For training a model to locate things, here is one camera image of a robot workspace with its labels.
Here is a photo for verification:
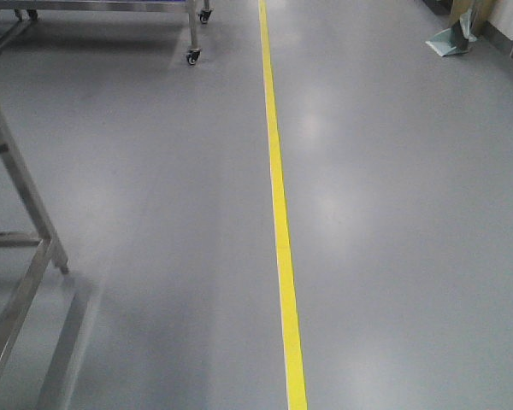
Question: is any pale green dustpan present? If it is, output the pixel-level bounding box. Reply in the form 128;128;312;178
425;9;477;57

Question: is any steel cart with casters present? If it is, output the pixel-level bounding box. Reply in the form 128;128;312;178
0;0;213;66

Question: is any steel frame table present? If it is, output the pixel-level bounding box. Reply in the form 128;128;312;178
0;73;70;392

